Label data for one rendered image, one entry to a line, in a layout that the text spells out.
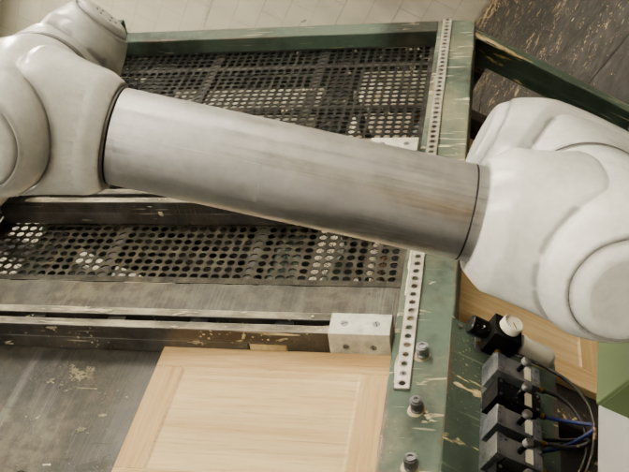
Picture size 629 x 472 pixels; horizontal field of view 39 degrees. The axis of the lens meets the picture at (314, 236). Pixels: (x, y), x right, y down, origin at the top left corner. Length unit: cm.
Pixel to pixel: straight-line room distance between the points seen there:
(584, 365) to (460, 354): 68
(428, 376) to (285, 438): 29
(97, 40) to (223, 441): 91
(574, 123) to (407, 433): 76
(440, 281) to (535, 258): 107
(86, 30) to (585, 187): 55
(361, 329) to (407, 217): 94
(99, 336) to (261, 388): 39
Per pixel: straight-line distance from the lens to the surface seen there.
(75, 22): 104
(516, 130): 105
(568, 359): 239
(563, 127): 105
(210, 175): 87
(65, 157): 89
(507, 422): 158
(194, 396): 182
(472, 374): 176
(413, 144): 235
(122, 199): 233
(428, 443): 162
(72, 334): 200
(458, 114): 251
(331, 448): 168
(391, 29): 304
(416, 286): 192
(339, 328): 181
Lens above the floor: 135
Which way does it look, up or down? 7 degrees down
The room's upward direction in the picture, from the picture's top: 66 degrees counter-clockwise
